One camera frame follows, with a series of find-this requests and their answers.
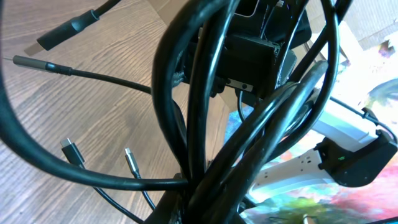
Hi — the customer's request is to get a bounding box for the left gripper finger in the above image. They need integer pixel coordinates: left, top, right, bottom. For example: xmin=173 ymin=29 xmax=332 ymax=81
xmin=144 ymin=188 xmax=191 ymax=224

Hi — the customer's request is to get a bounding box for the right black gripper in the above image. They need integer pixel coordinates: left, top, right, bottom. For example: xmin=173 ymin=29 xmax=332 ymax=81
xmin=177 ymin=0 xmax=312 ymax=100

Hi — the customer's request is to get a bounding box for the black usb cable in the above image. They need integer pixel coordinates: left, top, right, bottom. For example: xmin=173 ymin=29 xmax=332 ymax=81
xmin=0 ymin=0 xmax=355 ymax=224
xmin=2 ymin=0 xmax=187 ymax=224

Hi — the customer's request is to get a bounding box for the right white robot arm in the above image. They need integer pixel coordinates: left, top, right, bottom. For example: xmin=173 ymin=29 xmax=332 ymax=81
xmin=192 ymin=30 xmax=397 ymax=201

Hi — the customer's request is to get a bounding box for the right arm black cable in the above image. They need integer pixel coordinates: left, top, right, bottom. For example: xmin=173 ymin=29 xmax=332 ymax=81
xmin=329 ymin=96 xmax=398 ymax=144

